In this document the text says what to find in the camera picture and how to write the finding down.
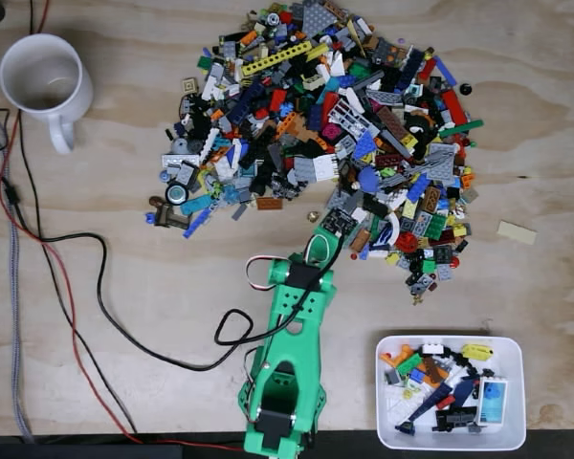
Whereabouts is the white Lego arch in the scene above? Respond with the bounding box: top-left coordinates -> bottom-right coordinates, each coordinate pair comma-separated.
369,211 -> 403,252

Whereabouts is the red Lego dome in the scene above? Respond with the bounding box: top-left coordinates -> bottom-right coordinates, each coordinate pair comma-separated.
395,230 -> 419,254

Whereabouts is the blue Lego dome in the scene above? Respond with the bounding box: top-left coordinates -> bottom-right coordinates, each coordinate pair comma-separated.
358,167 -> 382,195

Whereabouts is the white square Lego plate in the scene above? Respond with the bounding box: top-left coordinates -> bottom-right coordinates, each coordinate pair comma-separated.
312,153 -> 339,184

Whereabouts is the green studded Lego plate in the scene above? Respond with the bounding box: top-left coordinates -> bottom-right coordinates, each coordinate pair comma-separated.
422,212 -> 448,241

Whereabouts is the blue Lego wedge plate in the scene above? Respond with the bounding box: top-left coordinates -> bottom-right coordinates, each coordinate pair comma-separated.
353,130 -> 379,162

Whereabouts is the orange Lego piece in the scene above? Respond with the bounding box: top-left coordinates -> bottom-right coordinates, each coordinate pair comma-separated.
381,344 -> 415,367

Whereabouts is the white Lego window grille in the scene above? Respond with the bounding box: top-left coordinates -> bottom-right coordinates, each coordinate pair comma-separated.
329,98 -> 380,141

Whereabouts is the green Lego brick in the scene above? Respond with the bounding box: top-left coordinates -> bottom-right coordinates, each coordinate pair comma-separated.
395,353 -> 424,377

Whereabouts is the large grey Lego plate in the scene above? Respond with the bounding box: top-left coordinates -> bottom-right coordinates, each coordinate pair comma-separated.
427,142 -> 461,183

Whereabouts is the blue narrow Lego plate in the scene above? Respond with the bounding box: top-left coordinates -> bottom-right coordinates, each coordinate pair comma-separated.
182,206 -> 213,240

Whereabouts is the teal Lego plate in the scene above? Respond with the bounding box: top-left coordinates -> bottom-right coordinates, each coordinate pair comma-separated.
179,193 -> 212,217

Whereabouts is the black Lego tire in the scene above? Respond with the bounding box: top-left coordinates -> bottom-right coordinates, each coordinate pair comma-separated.
403,113 -> 434,145

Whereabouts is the brown Lego figure piece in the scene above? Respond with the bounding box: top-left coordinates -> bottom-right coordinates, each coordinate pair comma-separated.
147,195 -> 193,230

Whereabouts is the long green Lego plate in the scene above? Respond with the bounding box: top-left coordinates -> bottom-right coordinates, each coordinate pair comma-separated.
438,119 -> 485,140

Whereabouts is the yellow Lego piece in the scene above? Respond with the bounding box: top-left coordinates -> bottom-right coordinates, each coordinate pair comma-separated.
460,343 -> 496,361

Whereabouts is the dark blue Lego wing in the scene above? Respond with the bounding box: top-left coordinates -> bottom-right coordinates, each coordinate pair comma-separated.
394,382 -> 453,435

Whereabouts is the tan flat Lego plate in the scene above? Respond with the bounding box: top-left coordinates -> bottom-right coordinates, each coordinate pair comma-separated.
496,220 -> 540,246

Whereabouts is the long red Lego brick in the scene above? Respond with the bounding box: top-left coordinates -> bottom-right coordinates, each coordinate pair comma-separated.
440,89 -> 468,127

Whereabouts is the yellow Lego beam with holes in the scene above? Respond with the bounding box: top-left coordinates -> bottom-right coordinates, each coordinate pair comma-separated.
241,40 -> 314,77

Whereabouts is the black Lego chassis piece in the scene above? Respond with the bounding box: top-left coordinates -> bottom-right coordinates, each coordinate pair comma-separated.
434,405 -> 480,432

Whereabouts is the white plastic bin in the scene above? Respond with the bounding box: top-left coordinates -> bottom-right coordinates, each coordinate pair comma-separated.
375,335 -> 527,451

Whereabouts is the dark grey Lego wedge plate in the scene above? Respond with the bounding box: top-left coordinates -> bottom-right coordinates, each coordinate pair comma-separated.
301,0 -> 342,37

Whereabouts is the black wheel with teal hub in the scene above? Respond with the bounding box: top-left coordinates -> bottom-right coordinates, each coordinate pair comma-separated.
165,182 -> 192,208

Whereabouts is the light grey plate with holes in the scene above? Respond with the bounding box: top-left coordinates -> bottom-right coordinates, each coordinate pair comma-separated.
161,153 -> 202,169

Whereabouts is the white panel with blue print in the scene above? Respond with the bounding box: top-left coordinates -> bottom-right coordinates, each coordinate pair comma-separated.
477,378 -> 510,426

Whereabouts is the white ceramic mug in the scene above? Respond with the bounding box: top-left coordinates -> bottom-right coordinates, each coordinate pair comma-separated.
0,33 -> 95,155

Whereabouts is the black camera circuit board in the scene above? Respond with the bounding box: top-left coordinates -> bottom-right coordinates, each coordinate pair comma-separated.
318,207 -> 358,238

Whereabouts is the servo wire bundle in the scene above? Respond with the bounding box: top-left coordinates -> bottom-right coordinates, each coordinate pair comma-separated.
245,254 -> 289,292

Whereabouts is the thick black cable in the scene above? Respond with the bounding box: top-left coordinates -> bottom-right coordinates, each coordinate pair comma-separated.
0,166 -> 345,372

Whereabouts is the red wire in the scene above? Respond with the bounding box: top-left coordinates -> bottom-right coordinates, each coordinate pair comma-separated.
0,0 -> 246,453

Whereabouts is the thin black cable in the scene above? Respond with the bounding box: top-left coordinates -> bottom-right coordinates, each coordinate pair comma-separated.
17,0 -> 140,434

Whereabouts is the grey braided cable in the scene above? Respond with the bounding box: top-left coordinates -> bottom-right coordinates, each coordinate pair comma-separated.
0,107 -> 37,444

